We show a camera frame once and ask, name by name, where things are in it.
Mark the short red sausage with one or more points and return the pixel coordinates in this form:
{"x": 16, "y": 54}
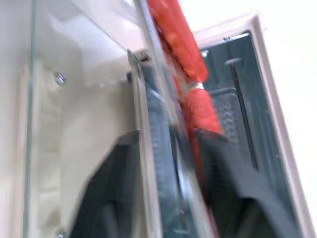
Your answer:
{"x": 203, "y": 111}

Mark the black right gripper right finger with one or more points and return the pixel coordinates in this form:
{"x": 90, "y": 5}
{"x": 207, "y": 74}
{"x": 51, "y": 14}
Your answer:
{"x": 237, "y": 198}

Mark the glass toaster oven door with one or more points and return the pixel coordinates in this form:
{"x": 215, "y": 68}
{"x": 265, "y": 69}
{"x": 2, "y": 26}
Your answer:
{"x": 81, "y": 119}

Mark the dark oven heating rod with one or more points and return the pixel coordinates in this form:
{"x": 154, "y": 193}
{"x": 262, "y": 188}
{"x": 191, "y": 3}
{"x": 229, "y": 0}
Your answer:
{"x": 244, "y": 116}

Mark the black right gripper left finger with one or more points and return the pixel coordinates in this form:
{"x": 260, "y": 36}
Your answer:
{"x": 111, "y": 193}

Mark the long red sausage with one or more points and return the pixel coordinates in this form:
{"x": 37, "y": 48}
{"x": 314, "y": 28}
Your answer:
{"x": 178, "y": 37}

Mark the red sausage links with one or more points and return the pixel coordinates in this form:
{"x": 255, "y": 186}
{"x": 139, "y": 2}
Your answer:
{"x": 184, "y": 178}

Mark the white toaster oven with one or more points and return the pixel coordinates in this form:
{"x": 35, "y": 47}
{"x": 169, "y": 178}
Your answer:
{"x": 277, "y": 104}

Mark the silver door screw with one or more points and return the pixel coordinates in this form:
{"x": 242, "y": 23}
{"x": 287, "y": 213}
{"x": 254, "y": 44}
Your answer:
{"x": 60, "y": 78}
{"x": 61, "y": 233}

